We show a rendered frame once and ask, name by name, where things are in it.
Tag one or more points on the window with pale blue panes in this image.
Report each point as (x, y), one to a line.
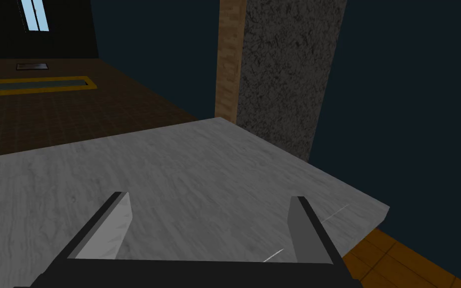
(35, 15)

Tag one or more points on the small grey floor mat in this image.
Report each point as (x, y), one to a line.
(32, 66)

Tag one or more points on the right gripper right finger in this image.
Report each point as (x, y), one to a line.
(308, 236)

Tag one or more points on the yellow-bordered grey rug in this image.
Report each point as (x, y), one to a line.
(30, 85)

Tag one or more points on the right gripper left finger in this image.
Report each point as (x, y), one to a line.
(108, 232)

